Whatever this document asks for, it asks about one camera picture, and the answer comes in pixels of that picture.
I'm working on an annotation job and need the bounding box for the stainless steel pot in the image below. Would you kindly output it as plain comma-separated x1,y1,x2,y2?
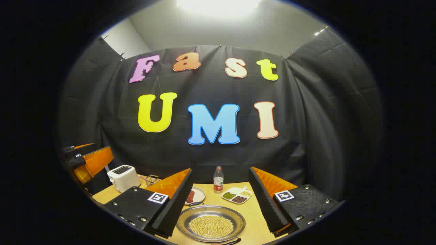
176,202,246,245

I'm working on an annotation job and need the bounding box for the pile of soybeans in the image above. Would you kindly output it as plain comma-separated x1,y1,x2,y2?
188,215,235,239

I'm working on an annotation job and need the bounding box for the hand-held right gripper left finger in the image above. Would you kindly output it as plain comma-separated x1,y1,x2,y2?
102,168,194,239

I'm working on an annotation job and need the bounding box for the white toaster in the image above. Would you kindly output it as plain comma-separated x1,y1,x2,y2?
107,165,141,193

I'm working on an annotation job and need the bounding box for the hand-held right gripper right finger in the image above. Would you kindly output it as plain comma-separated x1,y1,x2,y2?
248,166,341,238

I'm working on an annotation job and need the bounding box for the white divided dish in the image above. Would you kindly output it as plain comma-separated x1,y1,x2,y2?
221,186,253,204

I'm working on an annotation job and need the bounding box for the clear plastic water bottle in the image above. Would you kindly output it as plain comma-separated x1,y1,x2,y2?
213,166,224,194

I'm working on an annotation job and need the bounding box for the metal wire basket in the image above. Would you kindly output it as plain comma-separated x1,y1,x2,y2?
138,174,160,187

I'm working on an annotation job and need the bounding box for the round white plate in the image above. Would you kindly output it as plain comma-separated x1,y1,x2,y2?
186,186,206,206

